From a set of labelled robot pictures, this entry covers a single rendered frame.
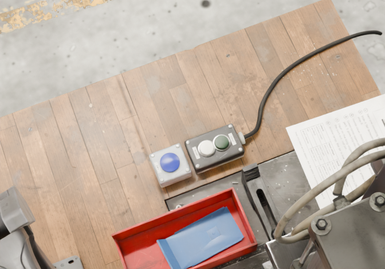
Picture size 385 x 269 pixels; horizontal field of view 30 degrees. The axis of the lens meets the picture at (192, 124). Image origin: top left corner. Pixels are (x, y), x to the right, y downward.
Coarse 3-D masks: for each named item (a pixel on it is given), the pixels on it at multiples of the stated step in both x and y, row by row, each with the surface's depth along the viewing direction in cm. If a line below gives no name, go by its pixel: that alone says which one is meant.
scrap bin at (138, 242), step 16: (224, 192) 138; (192, 208) 139; (208, 208) 142; (240, 208) 136; (144, 224) 137; (160, 224) 141; (176, 224) 141; (240, 224) 141; (128, 240) 140; (144, 240) 140; (256, 240) 134; (128, 256) 139; (144, 256) 139; (160, 256) 139; (224, 256) 133; (240, 256) 138
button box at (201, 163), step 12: (348, 36) 155; (324, 48) 153; (300, 60) 153; (264, 96) 150; (216, 132) 145; (228, 132) 145; (240, 132) 146; (252, 132) 146; (192, 144) 144; (240, 144) 144; (192, 156) 144; (204, 156) 143; (216, 156) 143; (228, 156) 143; (240, 156) 145; (204, 168) 143
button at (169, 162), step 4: (164, 156) 143; (168, 156) 143; (172, 156) 143; (176, 156) 143; (160, 160) 143; (164, 160) 143; (168, 160) 143; (172, 160) 143; (176, 160) 143; (160, 164) 143; (164, 164) 142; (168, 164) 142; (172, 164) 142; (176, 164) 142; (164, 168) 142; (168, 168) 142; (172, 168) 142; (176, 168) 142
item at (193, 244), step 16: (224, 208) 142; (192, 224) 141; (208, 224) 140; (224, 224) 140; (160, 240) 138; (176, 240) 140; (192, 240) 139; (208, 240) 139; (224, 240) 139; (176, 256) 138; (192, 256) 138
